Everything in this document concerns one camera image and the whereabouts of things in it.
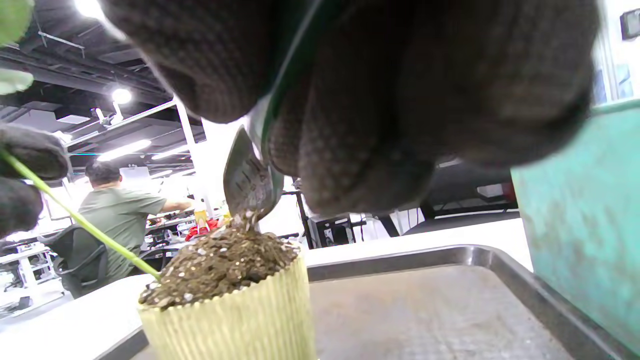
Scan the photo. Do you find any dark brown plastic tray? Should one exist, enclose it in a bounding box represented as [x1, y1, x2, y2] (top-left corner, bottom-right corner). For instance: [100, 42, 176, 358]
[95, 244, 640, 360]

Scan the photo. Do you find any person's left hand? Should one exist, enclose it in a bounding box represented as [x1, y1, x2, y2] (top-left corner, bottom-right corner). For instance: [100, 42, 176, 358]
[0, 122, 71, 238]

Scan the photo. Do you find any black computer tower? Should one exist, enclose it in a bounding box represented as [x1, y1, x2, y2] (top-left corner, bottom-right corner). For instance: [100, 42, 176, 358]
[306, 214, 357, 249]

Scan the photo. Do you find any white metal frame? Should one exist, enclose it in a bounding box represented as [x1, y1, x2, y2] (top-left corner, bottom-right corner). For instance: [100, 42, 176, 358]
[65, 97, 211, 201]

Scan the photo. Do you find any brown potting mix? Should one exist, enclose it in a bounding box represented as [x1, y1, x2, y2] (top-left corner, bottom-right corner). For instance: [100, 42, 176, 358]
[139, 212, 301, 308]

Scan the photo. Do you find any green garden trowel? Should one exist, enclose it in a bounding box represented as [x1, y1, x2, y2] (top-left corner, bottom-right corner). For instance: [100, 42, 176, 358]
[222, 0, 326, 223]

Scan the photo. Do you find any black mesh office chair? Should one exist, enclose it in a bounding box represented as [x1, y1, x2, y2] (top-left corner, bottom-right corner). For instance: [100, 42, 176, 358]
[39, 224, 110, 298]

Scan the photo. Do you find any long ceiling light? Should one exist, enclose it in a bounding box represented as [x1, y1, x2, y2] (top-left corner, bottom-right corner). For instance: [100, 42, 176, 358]
[97, 139, 152, 162]

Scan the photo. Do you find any red artificial rose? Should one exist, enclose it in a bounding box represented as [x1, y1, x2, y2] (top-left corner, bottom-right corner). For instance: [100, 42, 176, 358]
[0, 0, 162, 281]

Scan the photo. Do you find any red cloth item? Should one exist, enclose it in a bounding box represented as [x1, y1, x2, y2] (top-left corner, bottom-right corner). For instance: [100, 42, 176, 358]
[185, 218, 221, 242]

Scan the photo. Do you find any person's right hand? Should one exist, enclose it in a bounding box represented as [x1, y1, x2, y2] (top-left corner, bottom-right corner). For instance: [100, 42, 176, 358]
[100, 0, 601, 217]

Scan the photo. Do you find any yellow ribbed flower pot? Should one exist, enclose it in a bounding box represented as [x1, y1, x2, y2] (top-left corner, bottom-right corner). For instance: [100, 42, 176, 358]
[137, 250, 318, 360]

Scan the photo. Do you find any teal plastic storage box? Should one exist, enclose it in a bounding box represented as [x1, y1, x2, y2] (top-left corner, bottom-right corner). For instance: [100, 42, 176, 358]
[510, 99, 640, 356]

